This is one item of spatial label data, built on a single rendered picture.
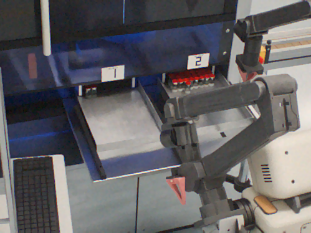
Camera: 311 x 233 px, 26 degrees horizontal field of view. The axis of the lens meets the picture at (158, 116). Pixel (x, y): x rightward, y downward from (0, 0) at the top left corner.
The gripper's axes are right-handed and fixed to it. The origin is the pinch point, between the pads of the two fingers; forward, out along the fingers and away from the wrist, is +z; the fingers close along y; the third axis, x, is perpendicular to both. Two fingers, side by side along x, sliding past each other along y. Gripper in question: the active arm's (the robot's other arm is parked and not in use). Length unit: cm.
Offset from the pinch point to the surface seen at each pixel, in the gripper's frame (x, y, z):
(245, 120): -2.6, -0.3, 17.7
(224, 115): 2.6, 7.5, 20.5
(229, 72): -6.7, 25.9, 15.1
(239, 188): -28, 37, 98
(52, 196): 73, -13, 25
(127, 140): 43.2, -0.6, 17.2
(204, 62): 4.7, 25.9, 8.4
